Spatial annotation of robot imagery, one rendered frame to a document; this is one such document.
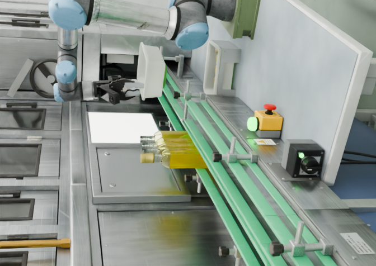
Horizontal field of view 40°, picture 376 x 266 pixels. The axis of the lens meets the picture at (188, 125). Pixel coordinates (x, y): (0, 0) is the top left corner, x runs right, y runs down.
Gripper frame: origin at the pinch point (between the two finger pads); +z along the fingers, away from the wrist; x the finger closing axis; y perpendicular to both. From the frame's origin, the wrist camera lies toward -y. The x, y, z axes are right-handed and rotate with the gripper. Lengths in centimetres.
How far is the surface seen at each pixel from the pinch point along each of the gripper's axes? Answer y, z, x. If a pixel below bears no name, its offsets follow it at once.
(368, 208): -102, 42, -7
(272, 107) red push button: -56, 33, -14
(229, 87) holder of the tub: -9.2, 33.3, -1.3
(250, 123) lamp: -56, 26, -9
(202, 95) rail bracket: -13.9, 21.0, -0.7
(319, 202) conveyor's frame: -100, 30, -9
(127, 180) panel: -33.1, -11.0, 21.8
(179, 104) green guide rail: 8.7, 16.4, 12.9
